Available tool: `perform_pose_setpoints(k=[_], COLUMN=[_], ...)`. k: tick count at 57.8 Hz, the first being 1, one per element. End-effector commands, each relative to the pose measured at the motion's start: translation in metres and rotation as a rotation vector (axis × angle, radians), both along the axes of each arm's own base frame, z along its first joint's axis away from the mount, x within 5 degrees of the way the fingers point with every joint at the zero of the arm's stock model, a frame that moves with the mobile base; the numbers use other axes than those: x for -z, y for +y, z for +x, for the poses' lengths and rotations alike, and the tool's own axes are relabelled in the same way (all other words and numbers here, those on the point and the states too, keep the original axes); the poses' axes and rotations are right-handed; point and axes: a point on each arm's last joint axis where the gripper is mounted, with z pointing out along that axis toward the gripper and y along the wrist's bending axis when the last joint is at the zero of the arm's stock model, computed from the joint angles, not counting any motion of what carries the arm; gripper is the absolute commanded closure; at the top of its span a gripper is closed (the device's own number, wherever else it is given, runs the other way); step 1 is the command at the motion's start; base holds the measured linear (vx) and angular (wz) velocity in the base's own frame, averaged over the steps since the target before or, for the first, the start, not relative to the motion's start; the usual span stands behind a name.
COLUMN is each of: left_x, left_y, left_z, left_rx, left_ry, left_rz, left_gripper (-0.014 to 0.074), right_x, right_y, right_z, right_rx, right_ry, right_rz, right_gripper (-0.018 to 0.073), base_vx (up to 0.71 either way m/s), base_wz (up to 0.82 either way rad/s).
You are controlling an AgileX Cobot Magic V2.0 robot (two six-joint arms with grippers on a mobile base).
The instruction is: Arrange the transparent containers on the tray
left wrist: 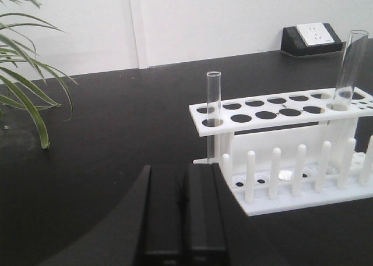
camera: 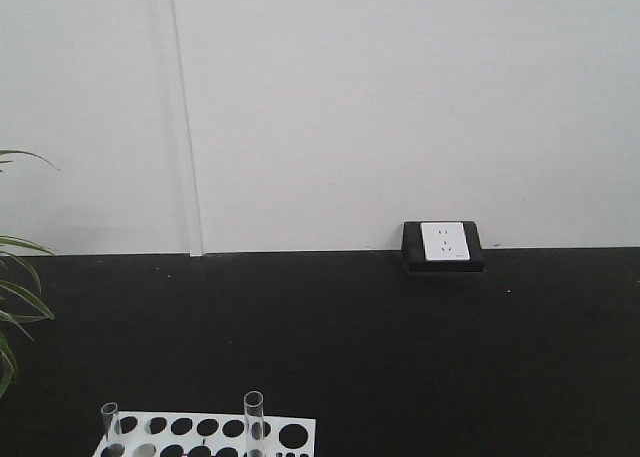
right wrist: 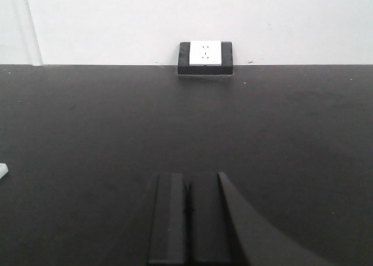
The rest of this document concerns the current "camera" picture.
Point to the green spider plant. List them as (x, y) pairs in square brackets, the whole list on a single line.
[(31, 296)]

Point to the short clear test tube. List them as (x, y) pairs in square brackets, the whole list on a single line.
[(112, 429)]

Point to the tall clear test tube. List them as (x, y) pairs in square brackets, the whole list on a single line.
[(254, 423)]

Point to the white test tube rack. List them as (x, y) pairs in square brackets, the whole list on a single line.
[(145, 433)]

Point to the white socket on black box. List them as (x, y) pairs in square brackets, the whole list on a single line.
[(442, 247)]

